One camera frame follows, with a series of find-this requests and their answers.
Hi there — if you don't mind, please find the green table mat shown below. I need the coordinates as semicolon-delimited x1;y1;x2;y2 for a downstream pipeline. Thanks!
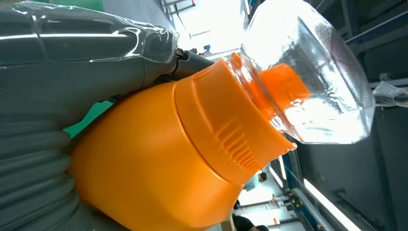
63;100;114;139

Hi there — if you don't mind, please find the ceiling light panel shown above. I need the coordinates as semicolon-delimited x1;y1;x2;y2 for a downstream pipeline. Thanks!
269;155;288;189
302;178;363;231

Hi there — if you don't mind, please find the clear plastic wrap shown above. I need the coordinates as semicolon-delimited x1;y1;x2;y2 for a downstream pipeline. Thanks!
372;80;408;108

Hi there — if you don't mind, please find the person in black top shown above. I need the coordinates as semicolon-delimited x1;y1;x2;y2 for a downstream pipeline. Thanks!
231;215;270;231

